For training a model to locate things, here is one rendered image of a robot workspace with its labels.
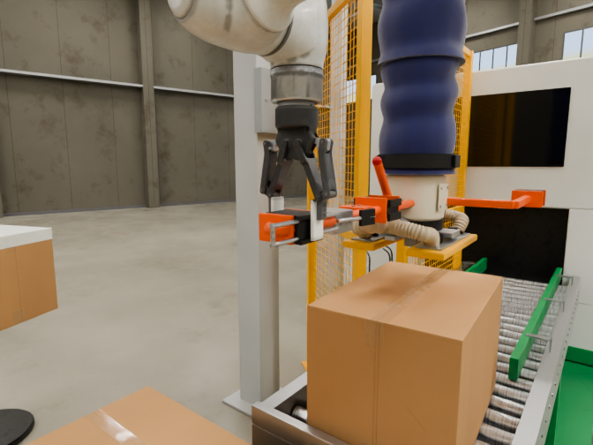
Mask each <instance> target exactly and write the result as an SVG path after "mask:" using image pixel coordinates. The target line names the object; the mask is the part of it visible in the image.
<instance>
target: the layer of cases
mask: <svg viewBox="0 0 593 445"><path fill-rule="evenodd" d="M26 445H251V444H249V443H248V442H246V441H243V440H242V439H240V438H238V437H236V436H235V435H234V434H231V433H230V432H228V431H226V430H224V429H223V428H221V427H219V426H217V425H216V424H214V423H212V422H211V421H209V420H207V419H205V418H203V417H201V416H200V415H199V414H197V413H195V412H194V411H191V410H189V409H188V408H186V407H184V406H182V405H181V404H179V403H177V402H176V401H174V400H172V399H170V398H169V397H167V396H165V395H163V394H162V393H160V392H158V391H157V390H155V389H153V388H151V387H149V386H146V387H144V388H142V389H140V390H138V391H136V392H134V393H132V394H130V395H128V396H125V397H123V398H121V399H119V400H117V401H115V402H114V403H112V404H109V405H107V406H104V407H102V408H100V409H99V410H97V411H94V412H92V413H90V414H88V415H86V416H85V417H82V418H80V419H77V420H75V421H73V422H71V423H70V424H68V425H66V426H63V427H61V428H58V429H57V430H55V431H53V432H51V433H49V434H46V435H44V436H42V437H41V438H39V439H36V440H34V441H31V442H29V443H28V444H26Z"/></svg>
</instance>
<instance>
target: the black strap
mask: <svg viewBox="0 0 593 445"><path fill-rule="evenodd" d="M377 156H379V157H380V158H381V159H382V163H383V167H384V169H456V168H460V163H461V156H460V155H457V154H389V155H377Z"/></svg>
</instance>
